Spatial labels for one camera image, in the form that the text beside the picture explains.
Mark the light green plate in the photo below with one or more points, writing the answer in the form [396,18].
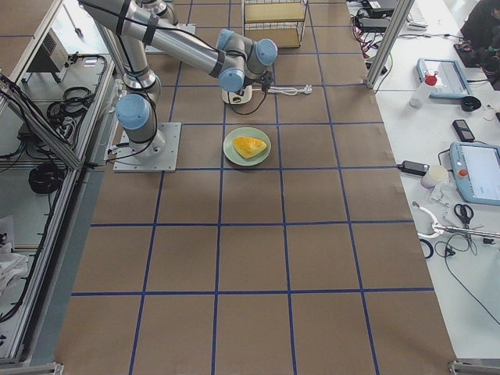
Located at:
[250,132]

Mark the near blue teach pendant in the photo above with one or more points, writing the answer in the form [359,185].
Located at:
[475,168]

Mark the wire shelf with wooden boards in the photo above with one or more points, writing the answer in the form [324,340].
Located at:
[279,20]

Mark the grey electronics box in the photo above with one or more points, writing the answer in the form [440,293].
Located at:
[51,57]

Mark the far blue teach pendant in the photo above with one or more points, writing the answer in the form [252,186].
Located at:
[451,81]

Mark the blue teach pendant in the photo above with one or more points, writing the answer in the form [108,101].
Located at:
[451,81]
[475,168]

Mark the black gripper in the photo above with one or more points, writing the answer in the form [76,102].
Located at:
[241,86]

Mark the white paper cup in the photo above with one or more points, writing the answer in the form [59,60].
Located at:
[434,175]

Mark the blue tape roll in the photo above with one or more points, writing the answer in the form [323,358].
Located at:
[429,253]

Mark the black round lid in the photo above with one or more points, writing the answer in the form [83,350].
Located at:
[470,104]

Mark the triangular golden bread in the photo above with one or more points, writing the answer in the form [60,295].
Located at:
[248,147]

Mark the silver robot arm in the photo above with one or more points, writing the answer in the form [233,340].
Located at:
[190,97]

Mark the clear bottle red cap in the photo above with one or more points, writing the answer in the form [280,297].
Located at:
[422,93]

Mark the aluminium frame post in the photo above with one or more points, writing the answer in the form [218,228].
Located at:
[400,13]

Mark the black phone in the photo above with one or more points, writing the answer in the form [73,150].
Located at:
[463,131]

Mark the white toaster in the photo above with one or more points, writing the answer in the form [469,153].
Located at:
[238,98]

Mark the white curved bracket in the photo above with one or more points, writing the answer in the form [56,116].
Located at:
[435,229]

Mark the black handled scissors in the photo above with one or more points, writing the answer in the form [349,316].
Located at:
[464,213]

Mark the black power brick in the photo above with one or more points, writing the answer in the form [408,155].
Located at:
[414,168]

